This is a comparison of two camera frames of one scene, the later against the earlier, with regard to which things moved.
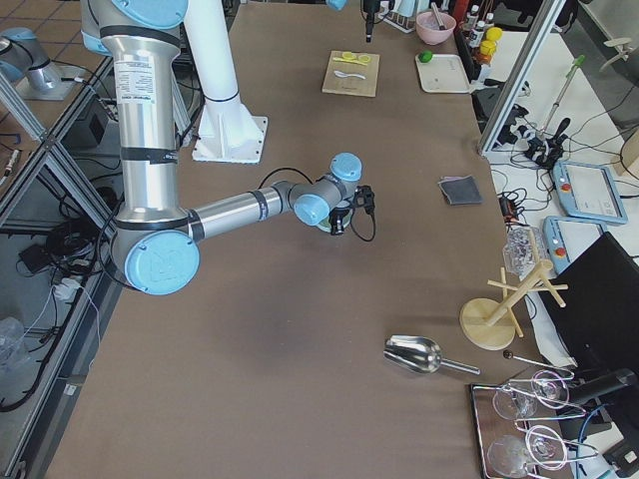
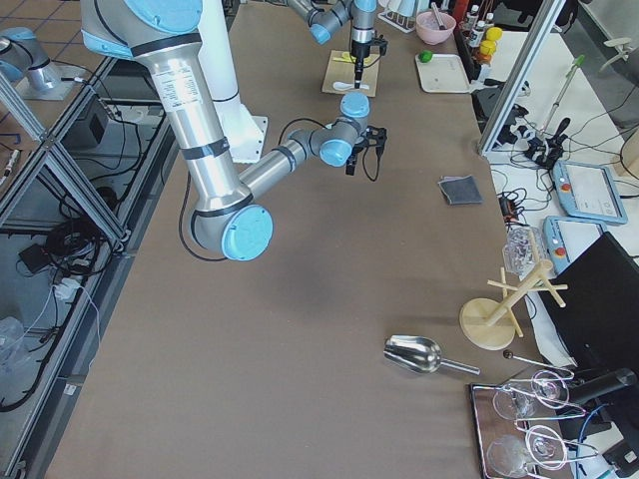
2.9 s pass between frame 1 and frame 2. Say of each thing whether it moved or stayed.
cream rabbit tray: stayed
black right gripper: moved
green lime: stayed
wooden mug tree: stayed
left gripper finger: moved
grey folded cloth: stayed
